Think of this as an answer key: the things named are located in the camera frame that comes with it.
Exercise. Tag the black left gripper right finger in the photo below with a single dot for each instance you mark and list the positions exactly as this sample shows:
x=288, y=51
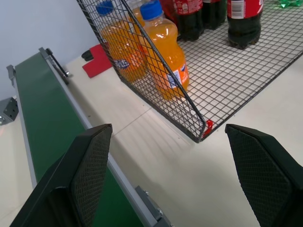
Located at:
x=267, y=175

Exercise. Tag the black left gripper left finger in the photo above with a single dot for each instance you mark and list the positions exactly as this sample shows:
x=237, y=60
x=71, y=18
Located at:
x=78, y=175

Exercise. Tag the green conveyor belt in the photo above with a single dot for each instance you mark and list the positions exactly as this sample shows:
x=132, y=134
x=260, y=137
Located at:
x=49, y=113

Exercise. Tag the red flat object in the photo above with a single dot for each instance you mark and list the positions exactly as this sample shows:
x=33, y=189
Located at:
x=98, y=62

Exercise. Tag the black round object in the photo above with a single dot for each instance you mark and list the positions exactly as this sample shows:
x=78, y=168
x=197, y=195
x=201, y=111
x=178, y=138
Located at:
x=86, y=55

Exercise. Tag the orange soda bottle blue cap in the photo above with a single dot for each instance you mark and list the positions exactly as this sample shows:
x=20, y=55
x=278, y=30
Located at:
x=120, y=47
x=169, y=54
x=138, y=17

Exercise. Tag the cola bottle red label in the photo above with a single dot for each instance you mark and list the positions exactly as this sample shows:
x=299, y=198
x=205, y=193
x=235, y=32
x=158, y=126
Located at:
x=189, y=19
x=243, y=23
x=214, y=14

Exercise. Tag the green plastic bottle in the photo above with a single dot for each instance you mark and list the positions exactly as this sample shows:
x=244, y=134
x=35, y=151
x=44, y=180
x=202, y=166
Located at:
x=290, y=2

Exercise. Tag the grey metal bracket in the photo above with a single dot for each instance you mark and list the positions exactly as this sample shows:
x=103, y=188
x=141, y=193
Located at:
x=8, y=111

